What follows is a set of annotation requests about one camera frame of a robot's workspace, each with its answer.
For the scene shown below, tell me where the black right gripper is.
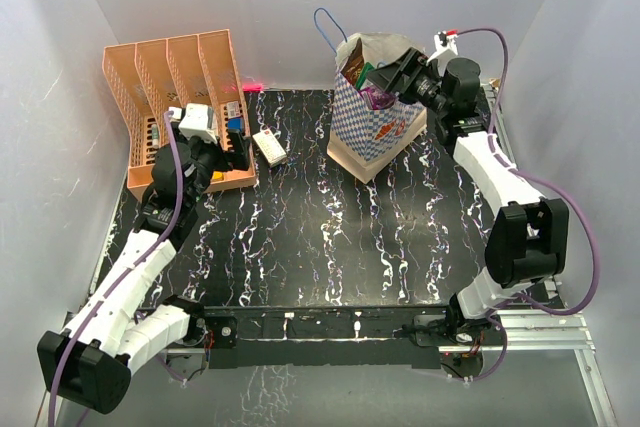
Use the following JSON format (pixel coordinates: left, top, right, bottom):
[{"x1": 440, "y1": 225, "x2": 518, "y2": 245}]
[{"x1": 366, "y1": 49, "x2": 450, "y2": 116}]

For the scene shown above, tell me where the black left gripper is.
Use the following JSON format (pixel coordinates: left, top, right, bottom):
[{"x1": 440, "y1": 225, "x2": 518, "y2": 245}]
[{"x1": 170, "y1": 122, "x2": 249, "y2": 206}]

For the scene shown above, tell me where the green snack bag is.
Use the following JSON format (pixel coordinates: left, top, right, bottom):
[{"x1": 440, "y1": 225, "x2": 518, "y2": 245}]
[{"x1": 355, "y1": 62, "x2": 375, "y2": 90}]

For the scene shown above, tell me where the brown kettle chips bag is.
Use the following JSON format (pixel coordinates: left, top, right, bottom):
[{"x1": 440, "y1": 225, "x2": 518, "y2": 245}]
[{"x1": 341, "y1": 38, "x2": 368, "y2": 90}]

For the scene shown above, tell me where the blue checkered paper bag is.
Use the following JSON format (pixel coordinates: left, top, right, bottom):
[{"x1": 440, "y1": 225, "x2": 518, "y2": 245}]
[{"x1": 327, "y1": 33, "x2": 427, "y2": 183}]

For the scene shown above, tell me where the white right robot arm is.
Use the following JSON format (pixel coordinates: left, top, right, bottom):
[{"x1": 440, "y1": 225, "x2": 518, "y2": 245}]
[{"x1": 367, "y1": 48, "x2": 569, "y2": 344}]

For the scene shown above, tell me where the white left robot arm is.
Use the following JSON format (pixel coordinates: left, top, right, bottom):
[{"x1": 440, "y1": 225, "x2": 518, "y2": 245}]
[{"x1": 37, "y1": 126, "x2": 251, "y2": 424}]

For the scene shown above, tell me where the purple snack bag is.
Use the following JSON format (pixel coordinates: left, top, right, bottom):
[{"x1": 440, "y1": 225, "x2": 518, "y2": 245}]
[{"x1": 360, "y1": 86, "x2": 396, "y2": 111}]

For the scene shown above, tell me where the small white red box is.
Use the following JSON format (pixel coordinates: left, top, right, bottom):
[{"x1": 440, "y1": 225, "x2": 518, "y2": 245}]
[{"x1": 252, "y1": 129, "x2": 287, "y2": 167}]

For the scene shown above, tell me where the blue item in organizer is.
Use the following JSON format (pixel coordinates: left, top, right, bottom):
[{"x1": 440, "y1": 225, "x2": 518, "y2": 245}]
[{"x1": 227, "y1": 117, "x2": 245, "y2": 133}]

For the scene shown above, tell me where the white tube in organizer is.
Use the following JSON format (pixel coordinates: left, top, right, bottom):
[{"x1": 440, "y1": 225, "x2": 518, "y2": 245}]
[{"x1": 151, "y1": 123, "x2": 160, "y2": 149}]

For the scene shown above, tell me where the orange plastic file organizer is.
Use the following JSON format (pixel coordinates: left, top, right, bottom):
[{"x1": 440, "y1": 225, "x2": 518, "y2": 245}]
[{"x1": 102, "y1": 29, "x2": 251, "y2": 200}]

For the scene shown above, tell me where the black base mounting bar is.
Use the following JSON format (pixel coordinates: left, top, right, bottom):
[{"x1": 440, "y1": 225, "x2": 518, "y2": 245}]
[{"x1": 204, "y1": 305, "x2": 483, "y2": 369}]

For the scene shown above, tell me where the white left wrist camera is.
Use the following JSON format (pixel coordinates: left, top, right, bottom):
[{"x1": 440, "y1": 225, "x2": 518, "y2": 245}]
[{"x1": 178, "y1": 103, "x2": 219, "y2": 144}]

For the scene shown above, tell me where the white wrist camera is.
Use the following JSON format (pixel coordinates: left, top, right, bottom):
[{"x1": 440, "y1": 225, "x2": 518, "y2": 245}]
[
  {"x1": 430, "y1": 30, "x2": 458, "y2": 67},
  {"x1": 178, "y1": 103, "x2": 219, "y2": 144}
]

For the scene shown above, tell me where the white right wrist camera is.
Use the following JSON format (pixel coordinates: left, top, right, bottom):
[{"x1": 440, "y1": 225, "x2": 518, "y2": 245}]
[{"x1": 430, "y1": 30, "x2": 458, "y2": 67}]

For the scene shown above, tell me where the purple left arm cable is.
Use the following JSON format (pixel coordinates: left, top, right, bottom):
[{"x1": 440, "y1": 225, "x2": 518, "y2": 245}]
[{"x1": 47, "y1": 109, "x2": 182, "y2": 423}]

